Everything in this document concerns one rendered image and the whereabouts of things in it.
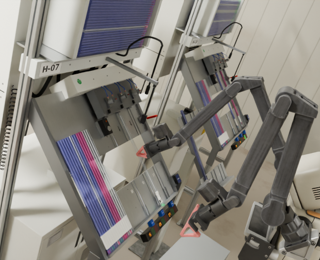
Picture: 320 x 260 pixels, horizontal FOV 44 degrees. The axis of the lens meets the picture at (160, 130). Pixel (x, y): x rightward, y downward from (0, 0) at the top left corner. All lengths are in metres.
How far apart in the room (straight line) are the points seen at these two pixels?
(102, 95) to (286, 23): 3.04
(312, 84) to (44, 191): 3.25
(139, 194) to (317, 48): 3.05
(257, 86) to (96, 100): 0.71
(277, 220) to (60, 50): 1.01
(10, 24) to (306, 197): 1.25
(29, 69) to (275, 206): 0.99
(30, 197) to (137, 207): 0.53
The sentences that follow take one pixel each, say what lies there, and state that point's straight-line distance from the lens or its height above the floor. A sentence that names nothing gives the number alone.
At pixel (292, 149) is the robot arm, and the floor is 1.46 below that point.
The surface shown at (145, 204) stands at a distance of 1.95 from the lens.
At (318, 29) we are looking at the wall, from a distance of 4.50.
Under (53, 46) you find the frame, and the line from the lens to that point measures 1.63.
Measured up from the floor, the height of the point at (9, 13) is 1.48.
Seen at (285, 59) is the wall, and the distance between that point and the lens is 4.57.
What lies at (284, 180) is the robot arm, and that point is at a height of 1.36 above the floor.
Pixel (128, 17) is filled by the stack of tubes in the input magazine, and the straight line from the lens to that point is 1.82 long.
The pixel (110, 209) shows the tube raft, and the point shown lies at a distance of 1.74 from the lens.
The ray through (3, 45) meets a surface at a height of 1.35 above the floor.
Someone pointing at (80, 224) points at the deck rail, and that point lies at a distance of 1.66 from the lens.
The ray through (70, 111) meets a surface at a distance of 1.74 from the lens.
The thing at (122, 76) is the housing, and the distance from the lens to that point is 1.99.
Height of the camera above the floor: 1.90
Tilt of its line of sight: 25 degrees down
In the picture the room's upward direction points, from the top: 20 degrees clockwise
